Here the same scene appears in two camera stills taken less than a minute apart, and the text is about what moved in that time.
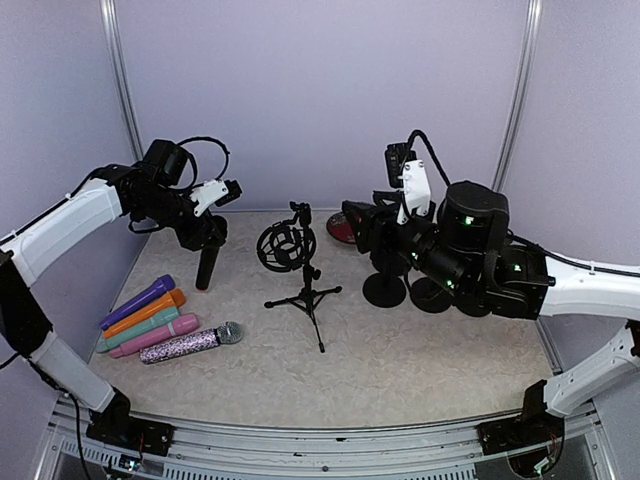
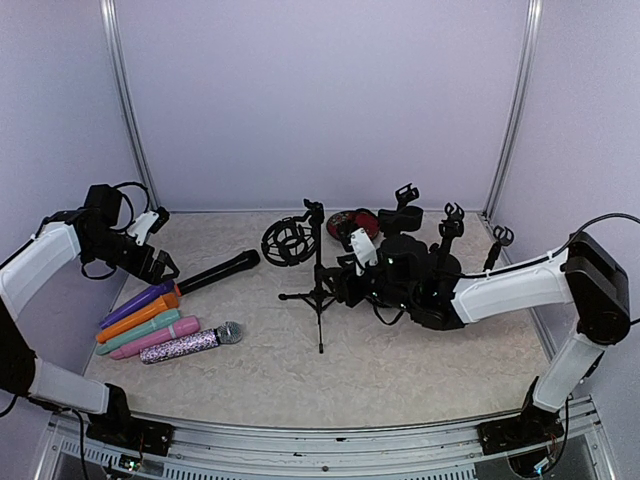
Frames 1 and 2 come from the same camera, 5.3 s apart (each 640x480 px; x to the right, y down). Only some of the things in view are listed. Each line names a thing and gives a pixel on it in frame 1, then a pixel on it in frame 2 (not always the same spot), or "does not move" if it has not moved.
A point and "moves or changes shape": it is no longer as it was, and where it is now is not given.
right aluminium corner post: (520, 96) does not move
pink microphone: (181, 325) does not move
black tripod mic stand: (289, 245) moves or changes shape
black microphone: (207, 261) -> (244, 260)
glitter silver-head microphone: (227, 332) does not move
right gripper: (375, 228) -> (347, 290)
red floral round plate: (340, 226) does not move
